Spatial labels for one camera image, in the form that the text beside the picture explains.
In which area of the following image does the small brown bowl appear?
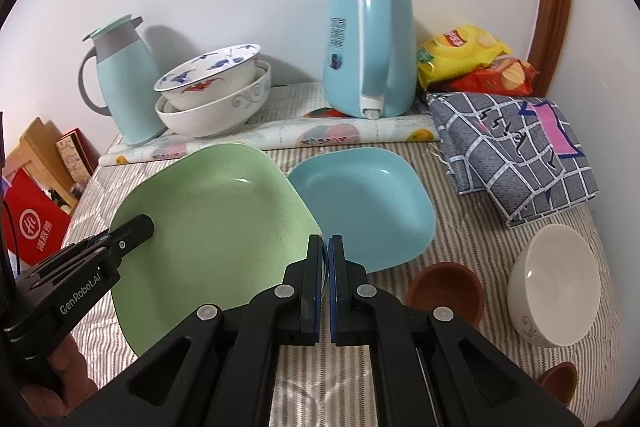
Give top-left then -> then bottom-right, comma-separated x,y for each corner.
406,262 -> 485,329
537,362 -> 578,407

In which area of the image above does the green square plate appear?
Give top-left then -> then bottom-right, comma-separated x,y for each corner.
111,143 -> 320,355

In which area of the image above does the white ceramic bowl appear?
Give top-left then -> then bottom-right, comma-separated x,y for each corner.
508,223 -> 601,348

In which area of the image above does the blue square plate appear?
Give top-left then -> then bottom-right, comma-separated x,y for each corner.
288,147 -> 437,273

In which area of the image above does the person's left hand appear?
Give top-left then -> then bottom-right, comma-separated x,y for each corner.
21,335 -> 98,417

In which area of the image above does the red paper bag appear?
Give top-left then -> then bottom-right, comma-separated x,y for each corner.
1,168 -> 70,267

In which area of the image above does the brown paper bag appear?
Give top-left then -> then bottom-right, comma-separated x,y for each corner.
2,117 -> 78,209

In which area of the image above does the large white bowl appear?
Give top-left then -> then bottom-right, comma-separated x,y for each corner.
155,61 -> 272,138

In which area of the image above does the light blue thermos jug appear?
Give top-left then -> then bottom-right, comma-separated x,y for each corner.
78,14 -> 166,145

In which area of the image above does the blue patterned white bowl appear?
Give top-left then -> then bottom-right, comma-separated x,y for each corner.
154,43 -> 262,109

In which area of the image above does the grey checked folded cloth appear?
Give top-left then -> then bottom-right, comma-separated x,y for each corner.
428,92 -> 599,228

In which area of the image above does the fruit pattern table mat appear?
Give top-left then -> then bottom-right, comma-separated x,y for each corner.
99,83 -> 439,167

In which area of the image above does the red chips bag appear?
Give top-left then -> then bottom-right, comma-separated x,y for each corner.
435,56 -> 539,96

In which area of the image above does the light blue electric kettle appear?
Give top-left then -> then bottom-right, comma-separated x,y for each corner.
322,0 -> 416,119

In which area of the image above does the yellow chips bag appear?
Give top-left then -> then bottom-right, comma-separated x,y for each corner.
416,25 -> 512,90

